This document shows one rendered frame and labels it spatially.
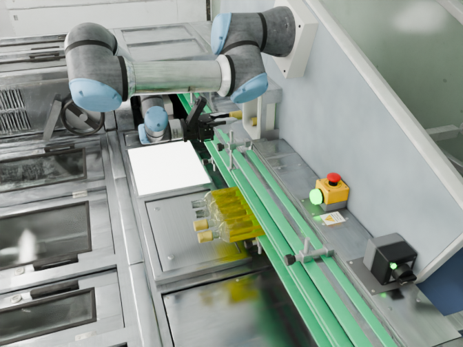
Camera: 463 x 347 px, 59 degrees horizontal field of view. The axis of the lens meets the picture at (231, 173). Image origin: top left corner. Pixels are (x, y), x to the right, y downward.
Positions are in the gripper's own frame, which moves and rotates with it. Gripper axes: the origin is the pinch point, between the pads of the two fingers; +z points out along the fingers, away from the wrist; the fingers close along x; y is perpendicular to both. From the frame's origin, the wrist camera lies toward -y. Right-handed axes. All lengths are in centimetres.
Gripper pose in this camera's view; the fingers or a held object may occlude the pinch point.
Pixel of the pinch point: (232, 116)
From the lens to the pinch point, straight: 158.9
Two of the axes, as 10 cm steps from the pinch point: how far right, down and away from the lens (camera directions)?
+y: 0.1, 8.5, 5.2
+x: 3.1, 4.9, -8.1
